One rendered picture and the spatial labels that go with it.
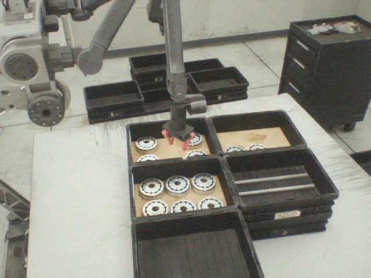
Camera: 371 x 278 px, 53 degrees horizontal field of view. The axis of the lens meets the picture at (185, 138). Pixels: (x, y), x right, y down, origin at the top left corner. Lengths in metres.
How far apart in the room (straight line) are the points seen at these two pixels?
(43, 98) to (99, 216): 0.56
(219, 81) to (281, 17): 2.30
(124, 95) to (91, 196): 1.26
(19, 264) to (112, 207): 0.71
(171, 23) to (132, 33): 3.31
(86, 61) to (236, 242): 0.82
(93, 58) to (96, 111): 1.43
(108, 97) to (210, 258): 1.80
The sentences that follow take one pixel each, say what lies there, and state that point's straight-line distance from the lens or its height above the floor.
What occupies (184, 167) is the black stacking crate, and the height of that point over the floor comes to 0.89.
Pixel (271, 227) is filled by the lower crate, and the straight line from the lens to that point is 1.57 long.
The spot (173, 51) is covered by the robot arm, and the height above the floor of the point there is 1.44.
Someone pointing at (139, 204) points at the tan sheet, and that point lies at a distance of 1.54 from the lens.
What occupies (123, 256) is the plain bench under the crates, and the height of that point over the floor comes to 0.70.
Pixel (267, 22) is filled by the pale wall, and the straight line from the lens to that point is 5.11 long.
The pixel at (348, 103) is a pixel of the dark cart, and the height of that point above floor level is 0.34.
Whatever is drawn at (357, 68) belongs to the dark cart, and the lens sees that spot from 3.14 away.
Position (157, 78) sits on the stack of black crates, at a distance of 3.03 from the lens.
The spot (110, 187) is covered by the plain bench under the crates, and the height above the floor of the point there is 0.70.
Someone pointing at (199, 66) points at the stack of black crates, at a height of 0.43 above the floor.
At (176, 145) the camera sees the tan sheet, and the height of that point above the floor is 0.83.
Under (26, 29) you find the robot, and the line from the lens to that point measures 1.30.
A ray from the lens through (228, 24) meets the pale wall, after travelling 4.88.
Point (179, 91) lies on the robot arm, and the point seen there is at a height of 1.32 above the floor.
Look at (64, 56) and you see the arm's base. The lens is 1.23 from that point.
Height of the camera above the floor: 1.97
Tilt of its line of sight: 38 degrees down
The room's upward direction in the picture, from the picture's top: straight up
